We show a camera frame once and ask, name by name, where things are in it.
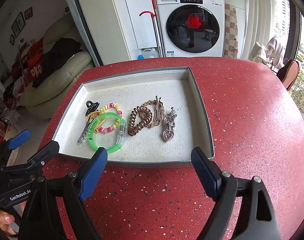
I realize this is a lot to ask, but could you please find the yellow cord hair tie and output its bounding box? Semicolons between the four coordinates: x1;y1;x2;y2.
86;109;105;124

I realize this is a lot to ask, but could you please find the red printed cloth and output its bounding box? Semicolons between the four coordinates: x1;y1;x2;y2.
11;37;43;86

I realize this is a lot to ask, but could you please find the left hand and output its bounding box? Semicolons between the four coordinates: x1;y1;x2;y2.
0;201;27;236

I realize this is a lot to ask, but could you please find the cream leather sofa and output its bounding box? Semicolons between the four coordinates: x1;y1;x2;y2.
19;14;95;120

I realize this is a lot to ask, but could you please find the pink yellow bead bracelet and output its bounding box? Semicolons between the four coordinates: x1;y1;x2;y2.
93;102;123;135

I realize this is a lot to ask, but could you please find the black garment on sofa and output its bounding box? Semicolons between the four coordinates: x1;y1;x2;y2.
32;38;82;88

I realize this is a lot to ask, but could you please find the white washing machine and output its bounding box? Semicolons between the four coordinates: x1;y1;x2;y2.
156;0;225;57

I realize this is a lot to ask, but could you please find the white curtain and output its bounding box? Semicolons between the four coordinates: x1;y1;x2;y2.
242;0;275;60

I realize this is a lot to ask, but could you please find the brown spiral hair tie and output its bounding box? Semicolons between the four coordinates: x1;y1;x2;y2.
127;104;154;137

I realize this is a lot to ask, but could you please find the brown wooden chair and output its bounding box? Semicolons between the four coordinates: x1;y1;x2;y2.
276;59;300;91

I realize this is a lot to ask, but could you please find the black claw hair clip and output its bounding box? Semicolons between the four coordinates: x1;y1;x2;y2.
85;100;100;116

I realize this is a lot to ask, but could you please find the brown braided hair tie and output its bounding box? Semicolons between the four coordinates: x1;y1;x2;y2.
139;95;167;128

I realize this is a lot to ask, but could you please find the silver alligator hair clip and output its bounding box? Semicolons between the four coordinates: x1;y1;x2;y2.
77;119;93;145

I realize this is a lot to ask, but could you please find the checkered cloth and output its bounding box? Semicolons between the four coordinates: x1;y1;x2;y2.
223;3;238;59

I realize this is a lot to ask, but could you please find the silver heart charm jewelry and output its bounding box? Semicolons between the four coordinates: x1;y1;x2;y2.
162;107;177;142

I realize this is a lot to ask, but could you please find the grey jewelry tray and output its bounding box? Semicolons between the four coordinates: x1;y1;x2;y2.
53;67;215;167

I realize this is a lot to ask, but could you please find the red handled mop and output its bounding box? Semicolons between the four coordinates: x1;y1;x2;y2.
139;0;165;57

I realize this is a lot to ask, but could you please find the white cabinet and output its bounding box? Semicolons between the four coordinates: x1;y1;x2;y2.
78;0;157;65

